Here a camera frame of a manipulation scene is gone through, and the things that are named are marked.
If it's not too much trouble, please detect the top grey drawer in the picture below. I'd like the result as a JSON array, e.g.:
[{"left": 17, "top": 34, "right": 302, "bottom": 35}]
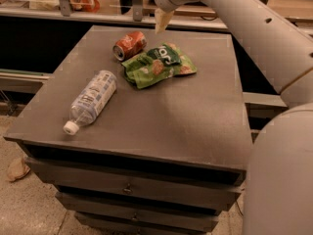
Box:
[{"left": 26, "top": 158, "right": 241, "bottom": 211}]

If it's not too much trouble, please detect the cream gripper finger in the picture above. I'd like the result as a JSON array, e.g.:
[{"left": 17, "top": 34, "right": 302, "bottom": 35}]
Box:
[{"left": 155, "top": 8, "right": 174, "bottom": 33}]

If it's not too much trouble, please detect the long grey counter shelf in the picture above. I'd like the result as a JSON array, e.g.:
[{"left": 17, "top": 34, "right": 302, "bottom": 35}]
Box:
[{"left": 1, "top": 0, "right": 313, "bottom": 33}]

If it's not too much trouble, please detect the grey drawer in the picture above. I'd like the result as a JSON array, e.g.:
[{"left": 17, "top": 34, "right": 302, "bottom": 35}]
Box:
[
  {"left": 74, "top": 212, "right": 205, "bottom": 235},
  {"left": 54, "top": 191, "right": 220, "bottom": 233},
  {"left": 26, "top": 158, "right": 241, "bottom": 211}
]

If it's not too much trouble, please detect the grey drawer cabinet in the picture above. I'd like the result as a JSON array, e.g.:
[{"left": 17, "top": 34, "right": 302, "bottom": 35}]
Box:
[{"left": 3, "top": 24, "right": 253, "bottom": 235}]

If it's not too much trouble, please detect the clear plastic water bottle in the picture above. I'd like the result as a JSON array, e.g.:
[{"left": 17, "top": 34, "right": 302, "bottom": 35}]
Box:
[{"left": 64, "top": 70, "right": 117, "bottom": 135}]

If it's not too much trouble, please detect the middle grey drawer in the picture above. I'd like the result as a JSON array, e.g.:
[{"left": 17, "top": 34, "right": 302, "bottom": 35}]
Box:
[{"left": 54, "top": 191, "right": 220, "bottom": 233}]

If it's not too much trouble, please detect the crumpled brown paper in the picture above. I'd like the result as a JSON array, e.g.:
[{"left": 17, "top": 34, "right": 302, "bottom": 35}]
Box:
[{"left": 7, "top": 157, "right": 30, "bottom": 182}]

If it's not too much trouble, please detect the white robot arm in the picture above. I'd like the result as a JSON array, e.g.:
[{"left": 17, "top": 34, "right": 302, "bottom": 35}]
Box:
[{"left": 155, "top": 0, "right": 313, "bottom": 235}]

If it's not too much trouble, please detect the red coke can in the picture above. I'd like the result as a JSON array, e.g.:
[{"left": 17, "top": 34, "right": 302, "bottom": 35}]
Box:
[{"left": 112, "top": 31, "right": 147, "bottom": 62}]

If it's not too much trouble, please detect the green chip bag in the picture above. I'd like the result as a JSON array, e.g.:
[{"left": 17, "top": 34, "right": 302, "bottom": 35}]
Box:
[{"left": 122, "top": 43, "right": 198, "bottom": 89}]

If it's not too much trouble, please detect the bottom grey drawer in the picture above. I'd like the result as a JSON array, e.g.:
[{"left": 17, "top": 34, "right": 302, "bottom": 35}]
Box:
[{"left": 74, "top": 212, "right": 205, "bottom": 235}]

